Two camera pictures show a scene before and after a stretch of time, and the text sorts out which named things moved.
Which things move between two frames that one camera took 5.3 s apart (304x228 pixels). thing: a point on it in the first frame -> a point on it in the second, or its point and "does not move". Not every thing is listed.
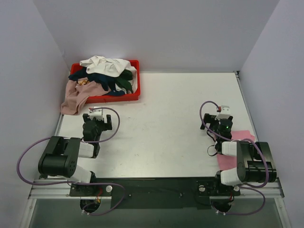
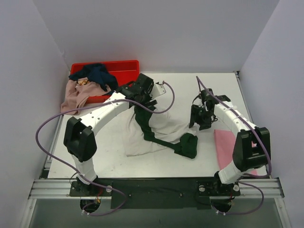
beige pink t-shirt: [75, 93] does not move
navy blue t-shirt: [107, 81] does not move
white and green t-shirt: [127, 75] -> [145, 129]
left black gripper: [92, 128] -> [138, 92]
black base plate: [154, 193] does not move
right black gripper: [214, 118] -> [201, 116]
